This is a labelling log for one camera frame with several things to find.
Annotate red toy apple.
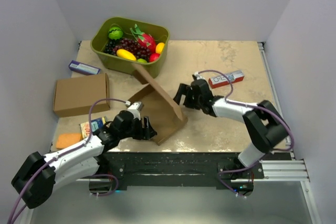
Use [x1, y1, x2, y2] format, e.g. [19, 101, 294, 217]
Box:
[149, 53, 160, 62]

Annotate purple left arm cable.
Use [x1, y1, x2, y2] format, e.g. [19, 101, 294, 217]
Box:
[6, 98, 127, 224]

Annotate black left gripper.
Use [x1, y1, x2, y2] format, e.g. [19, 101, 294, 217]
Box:
[119, 115, 157, 140]

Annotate red white snack packet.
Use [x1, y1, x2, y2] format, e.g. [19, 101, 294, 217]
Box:
[208, 69, 245, 90]

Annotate black toy grapes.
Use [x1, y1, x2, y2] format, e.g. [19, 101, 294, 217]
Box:
[103, 40, 119, 56]

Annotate olive green plastic bin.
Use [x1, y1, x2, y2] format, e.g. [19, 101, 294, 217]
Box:
[91, 17, 170, 78]

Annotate green toy lime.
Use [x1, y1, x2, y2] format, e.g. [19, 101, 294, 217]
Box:
[137, 58, 147, 63]

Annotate orange toy fruit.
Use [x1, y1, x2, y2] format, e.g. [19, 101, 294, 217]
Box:
[155, 42, 165, 54]

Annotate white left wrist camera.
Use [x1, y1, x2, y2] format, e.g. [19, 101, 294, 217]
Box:
[127, 101, 144, 119]

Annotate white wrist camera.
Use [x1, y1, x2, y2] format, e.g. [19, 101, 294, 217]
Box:
[127, 101, 144, 119]
[192, 72, 206, 81]

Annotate pink toy dragon fruit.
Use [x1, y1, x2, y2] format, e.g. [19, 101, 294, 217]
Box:
[130, 24, 156, 53]

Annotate orange sponge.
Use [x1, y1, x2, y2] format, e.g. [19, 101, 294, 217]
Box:
[56, 133, 82, 150]

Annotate purple rectangular box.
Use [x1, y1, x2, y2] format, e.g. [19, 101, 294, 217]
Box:
[68, 60, 101, 76]

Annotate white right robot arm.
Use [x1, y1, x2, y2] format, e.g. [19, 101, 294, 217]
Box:
[173, 79, 290, 178]

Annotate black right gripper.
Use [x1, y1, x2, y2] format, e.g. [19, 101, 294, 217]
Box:
[171, 84, 202, 111]

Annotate green toy melon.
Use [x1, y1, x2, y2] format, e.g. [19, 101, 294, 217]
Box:
[108, 26, 123, 40]

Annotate dark purple toy grapes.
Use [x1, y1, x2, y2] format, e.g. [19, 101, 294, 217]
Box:
[115, 38, 152, 62]

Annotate closed brown cardboard box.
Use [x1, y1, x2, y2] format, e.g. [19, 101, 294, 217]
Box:
[53, 73, 110, 118]

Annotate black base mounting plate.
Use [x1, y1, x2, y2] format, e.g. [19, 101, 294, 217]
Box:
[96, 152, 266, 190]

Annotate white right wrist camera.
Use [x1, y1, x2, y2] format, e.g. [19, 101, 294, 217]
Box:
[192, 72, 206, 81]

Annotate aluminium frame rail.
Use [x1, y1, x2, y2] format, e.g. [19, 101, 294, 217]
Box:
[261, 160, 310, 182]

